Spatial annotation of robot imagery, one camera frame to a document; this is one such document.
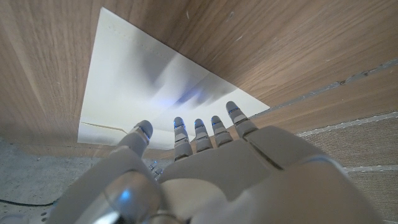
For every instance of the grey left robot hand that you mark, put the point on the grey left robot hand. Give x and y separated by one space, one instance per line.
233 180

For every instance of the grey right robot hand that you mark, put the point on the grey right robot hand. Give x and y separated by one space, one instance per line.
155 170

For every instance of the beige paper file folder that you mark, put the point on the beige paper file folder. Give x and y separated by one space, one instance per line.
124 77

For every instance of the beige striped curtain backdrop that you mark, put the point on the beige striped curtain backdrop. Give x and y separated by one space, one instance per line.
367 143

